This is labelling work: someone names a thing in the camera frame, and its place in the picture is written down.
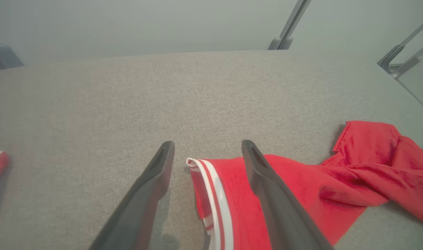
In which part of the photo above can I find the red and white basketball jersey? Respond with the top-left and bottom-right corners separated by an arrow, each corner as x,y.
0,120 -> 423,250

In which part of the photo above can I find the wide white partition panel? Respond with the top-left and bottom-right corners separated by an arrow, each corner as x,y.
0,0 -> 299,66

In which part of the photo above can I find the narrow white partition panel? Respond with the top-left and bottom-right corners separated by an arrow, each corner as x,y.
291,0 -> 423,115

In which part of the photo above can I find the dark grey partition post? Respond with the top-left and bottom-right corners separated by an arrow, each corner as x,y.
280,0 -> 311,50

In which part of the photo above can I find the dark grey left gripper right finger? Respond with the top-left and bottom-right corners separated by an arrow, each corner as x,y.
242,139 -> 334,250

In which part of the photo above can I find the light grey partition post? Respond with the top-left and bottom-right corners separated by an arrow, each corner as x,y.
269,0 -> 306,50

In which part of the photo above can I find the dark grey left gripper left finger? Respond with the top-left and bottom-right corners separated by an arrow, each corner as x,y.
89,140 -> 175,250

